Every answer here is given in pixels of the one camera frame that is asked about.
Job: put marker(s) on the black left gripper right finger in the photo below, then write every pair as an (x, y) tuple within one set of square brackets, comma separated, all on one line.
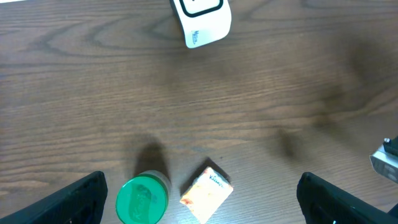
[(323, 202)]

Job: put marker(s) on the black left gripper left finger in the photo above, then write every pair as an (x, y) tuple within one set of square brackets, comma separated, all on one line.
[(81, 202)]

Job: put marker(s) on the green lidded white jar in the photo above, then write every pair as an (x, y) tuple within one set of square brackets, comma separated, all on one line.
[(143, 199)]

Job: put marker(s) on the orange small snack box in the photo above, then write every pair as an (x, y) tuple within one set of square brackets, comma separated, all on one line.
[(208, 191)]

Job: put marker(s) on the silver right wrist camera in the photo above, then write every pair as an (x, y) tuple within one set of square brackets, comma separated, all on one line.
[(384, 160)]

